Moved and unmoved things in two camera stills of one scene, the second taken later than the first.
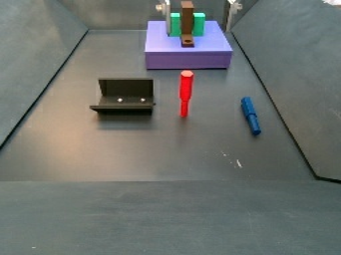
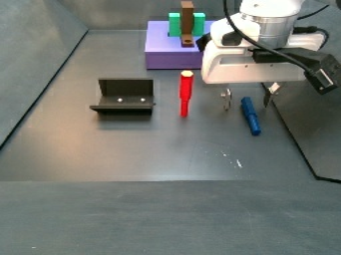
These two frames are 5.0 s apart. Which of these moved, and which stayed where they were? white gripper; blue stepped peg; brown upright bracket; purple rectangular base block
Moved: white gripper
Stayed: brown upright bracket; purple rectangular base block; blue stepped peg
